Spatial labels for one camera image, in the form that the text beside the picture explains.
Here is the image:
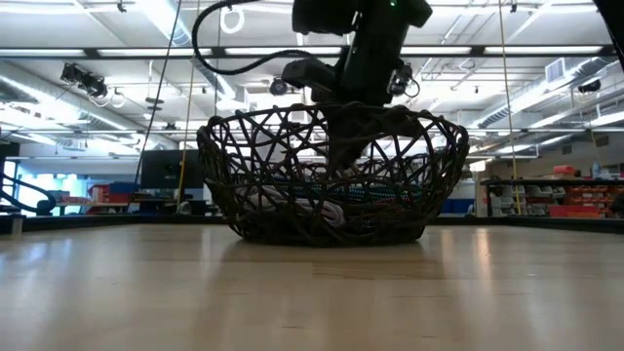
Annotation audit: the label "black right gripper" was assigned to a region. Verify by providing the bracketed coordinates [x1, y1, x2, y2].
[324, 9, 409, 170]

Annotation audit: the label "lavender grey cable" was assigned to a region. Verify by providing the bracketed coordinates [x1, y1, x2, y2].
[237, 183, 348, 228]

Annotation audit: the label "dark brown wire basket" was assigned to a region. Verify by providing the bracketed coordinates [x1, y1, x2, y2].
[196, 103, 471, 248]

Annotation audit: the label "black ceiling spotlight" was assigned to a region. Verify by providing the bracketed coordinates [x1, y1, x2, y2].
[268, 76, 290, 98]

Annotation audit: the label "black screen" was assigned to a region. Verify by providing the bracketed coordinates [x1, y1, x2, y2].
[139, 149, 206, 191]

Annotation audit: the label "ceiling air vent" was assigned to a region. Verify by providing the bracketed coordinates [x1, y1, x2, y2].
[544, 57, 566, 85]

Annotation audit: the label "shelf with red bins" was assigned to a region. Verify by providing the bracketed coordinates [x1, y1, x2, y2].
[480, 164, 624, 219]

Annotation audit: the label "red and blue storage bins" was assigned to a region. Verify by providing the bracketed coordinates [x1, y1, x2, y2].
[87, 181, 142, 204]

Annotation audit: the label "black ceiling projector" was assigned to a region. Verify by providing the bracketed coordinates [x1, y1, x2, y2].
[58, 61, 109, 98]

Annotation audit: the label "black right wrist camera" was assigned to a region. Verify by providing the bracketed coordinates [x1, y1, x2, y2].
[281, 57, 338, 93]

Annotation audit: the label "white coiled cable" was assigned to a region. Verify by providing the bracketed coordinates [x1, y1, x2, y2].
[218, 5, 246, 35]

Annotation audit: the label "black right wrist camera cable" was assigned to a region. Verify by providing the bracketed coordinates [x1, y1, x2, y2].
[191, 0, 313, 77]

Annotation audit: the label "thin black hanging cable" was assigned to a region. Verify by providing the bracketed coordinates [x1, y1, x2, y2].
[132, 0, 184, 194]

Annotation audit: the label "black ceiling light rail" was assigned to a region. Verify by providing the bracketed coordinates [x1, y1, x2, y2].
[0, 44, 615, 59]

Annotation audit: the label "black looped cable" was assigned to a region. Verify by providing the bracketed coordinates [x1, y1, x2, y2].
[0, 171, 59, 216]

